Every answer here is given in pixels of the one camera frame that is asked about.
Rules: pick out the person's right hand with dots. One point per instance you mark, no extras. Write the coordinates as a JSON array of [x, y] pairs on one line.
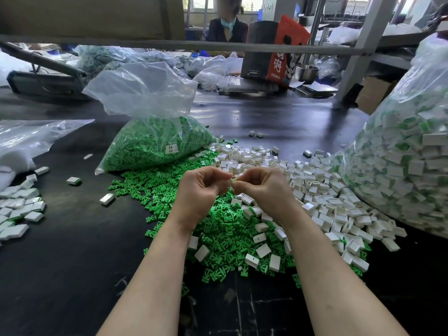
[[273, 196]]

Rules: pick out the person's left hand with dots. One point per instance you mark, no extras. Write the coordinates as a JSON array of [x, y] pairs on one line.
[[196, 196]]

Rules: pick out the pile of green parts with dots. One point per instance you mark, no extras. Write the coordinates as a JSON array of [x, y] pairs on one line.
[[150, 189]]

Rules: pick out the pile of white plastic caps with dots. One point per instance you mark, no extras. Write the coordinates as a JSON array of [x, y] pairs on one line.
[[332, 199]]

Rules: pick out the pile of assembled white pieces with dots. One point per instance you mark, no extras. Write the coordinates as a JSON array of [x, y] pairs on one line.
[[19, 210]]

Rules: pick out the person's right forearm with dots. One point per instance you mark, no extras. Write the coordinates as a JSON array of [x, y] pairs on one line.
[[336, 290]]

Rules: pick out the person's left forearm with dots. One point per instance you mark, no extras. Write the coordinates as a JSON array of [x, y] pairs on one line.
[[150, 290]]

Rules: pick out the bag of green clips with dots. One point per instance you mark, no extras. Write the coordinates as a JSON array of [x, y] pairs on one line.
[[150, 143]]

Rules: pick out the large bag of white caps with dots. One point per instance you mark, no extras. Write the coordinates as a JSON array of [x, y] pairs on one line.
[[409, 157]]

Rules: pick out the clear bag of pale parts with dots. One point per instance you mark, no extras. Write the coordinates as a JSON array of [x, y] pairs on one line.
[[115, 58]]

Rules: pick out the white paper sheets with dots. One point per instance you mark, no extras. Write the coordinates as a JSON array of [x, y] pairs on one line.
[[315, 86]]

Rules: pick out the crumpled white plastic bag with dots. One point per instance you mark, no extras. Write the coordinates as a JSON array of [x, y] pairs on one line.
[[210, 77]]

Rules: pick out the metal bowl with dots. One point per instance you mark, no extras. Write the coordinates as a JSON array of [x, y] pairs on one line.
[[306, 73]]

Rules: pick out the black and red box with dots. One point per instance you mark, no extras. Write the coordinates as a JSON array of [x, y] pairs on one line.
[[264, 58]]

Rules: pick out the cardboard box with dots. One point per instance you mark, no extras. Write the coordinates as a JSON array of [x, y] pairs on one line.
[[374, 94]]

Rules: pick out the black table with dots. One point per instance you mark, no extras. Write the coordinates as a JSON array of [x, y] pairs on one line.
[[77, 276]]

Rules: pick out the empty clear plastic bag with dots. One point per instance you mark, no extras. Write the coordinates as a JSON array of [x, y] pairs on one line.
[[31, 133]]

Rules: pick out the white bags on shelf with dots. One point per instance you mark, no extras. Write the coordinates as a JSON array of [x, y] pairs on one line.
[[364, 31]]

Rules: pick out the brown board panel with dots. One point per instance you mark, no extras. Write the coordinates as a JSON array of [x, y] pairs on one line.
[[91, 16]]

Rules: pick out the white plastic sheet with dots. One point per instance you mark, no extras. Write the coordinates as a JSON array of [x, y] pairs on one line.
[[8, 66]]

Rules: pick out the grey metal shelf frame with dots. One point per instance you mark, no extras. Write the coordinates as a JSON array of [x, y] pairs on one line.
[[140, 42]]

